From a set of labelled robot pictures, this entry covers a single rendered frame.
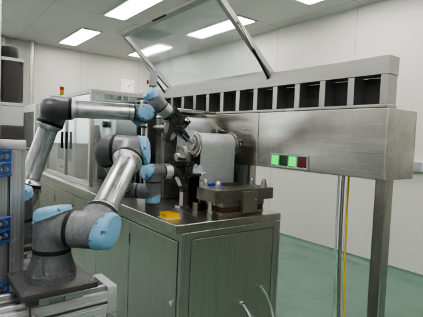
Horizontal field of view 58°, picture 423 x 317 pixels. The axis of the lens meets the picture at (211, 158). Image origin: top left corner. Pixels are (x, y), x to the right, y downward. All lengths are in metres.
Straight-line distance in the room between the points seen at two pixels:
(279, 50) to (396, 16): 1.59
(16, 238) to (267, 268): 1.24
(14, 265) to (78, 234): 0.36
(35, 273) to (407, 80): 3.78
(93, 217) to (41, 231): 0.16
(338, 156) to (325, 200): 2.97
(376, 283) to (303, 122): 0.82
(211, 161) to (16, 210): 1.03
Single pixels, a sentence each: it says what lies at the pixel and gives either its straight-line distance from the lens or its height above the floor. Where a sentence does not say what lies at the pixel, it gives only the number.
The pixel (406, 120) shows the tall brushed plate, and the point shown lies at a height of 1.40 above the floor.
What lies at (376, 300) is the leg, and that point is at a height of 0.57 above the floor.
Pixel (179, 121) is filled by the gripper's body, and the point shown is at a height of 1.37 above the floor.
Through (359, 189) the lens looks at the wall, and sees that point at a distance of 4.51.
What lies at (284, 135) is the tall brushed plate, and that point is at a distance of 2.02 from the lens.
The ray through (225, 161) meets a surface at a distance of 2.13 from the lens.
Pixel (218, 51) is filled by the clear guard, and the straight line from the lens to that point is 2.32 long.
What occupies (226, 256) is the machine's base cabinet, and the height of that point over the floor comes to 0.72.
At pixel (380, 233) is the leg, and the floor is 0.89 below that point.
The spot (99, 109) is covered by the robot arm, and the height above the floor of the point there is 1.39.
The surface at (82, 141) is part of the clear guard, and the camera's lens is 3.01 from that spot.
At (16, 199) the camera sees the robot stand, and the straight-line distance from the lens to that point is 1.48.
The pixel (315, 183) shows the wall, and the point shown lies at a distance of 4.84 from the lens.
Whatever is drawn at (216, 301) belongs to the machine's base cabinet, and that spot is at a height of 0.51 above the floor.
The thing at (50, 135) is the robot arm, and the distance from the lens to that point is 1.87.
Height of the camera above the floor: 1.28
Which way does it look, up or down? 3 degrees down
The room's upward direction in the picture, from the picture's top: 2 degrees clockwise
